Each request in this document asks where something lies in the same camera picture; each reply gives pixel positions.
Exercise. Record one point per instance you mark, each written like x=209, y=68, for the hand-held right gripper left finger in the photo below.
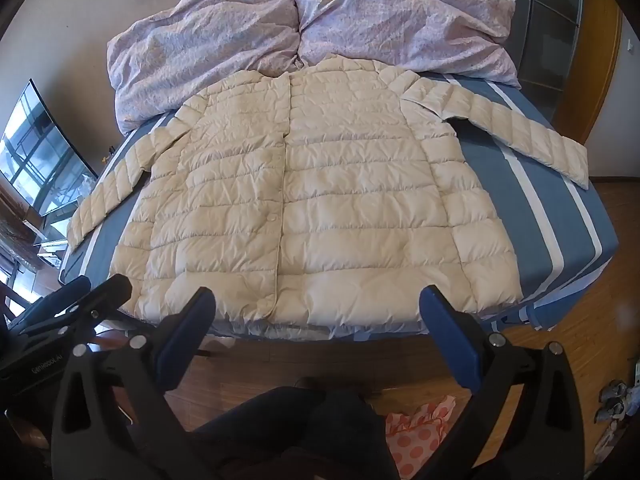
x=184, y=327

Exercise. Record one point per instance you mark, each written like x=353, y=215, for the wooden framed glass door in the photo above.
x=547, y=25

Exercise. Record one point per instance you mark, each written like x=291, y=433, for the cream puffer jacket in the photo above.
x=325, y=210

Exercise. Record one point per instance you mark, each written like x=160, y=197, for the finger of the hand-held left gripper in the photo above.
x=56, y=298
x=111, y=292

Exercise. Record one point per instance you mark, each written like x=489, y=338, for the lilac floral duvet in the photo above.
x=210, y=50

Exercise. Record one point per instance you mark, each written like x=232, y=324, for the grey shoe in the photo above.
x=606, y=411
x=619, y=391

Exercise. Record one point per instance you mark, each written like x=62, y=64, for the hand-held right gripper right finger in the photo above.
x=446, y=326

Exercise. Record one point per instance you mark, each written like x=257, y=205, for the person's dark trouser legs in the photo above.
x=285, y=435

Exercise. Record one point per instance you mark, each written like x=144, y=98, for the blue white striped bed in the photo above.
x=505, y=195

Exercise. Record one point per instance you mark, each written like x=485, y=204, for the pink polka dot cloth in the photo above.
x=415, y=440

